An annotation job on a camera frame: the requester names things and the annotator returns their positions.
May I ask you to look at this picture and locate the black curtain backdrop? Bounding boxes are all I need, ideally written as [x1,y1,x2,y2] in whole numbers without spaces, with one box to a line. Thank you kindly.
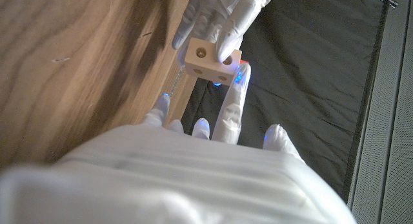
[180,0,388,196]

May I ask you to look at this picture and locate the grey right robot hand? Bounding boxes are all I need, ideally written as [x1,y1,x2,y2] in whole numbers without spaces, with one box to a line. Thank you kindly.
[0,63,358,224]

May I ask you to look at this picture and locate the wooden block with holes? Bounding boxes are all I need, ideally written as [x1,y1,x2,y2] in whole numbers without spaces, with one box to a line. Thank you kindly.
[184,37,243,87]

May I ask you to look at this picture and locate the white perforated panel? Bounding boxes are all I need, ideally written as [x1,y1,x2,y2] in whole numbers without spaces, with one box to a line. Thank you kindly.
[348,0,413,224]

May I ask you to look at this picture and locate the wooden table panel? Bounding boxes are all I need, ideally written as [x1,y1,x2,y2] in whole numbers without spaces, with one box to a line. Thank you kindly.
[168,66,185,97]

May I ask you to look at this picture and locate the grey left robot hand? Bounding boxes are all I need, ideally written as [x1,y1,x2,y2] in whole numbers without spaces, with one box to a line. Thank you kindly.
[171,0,277,67]

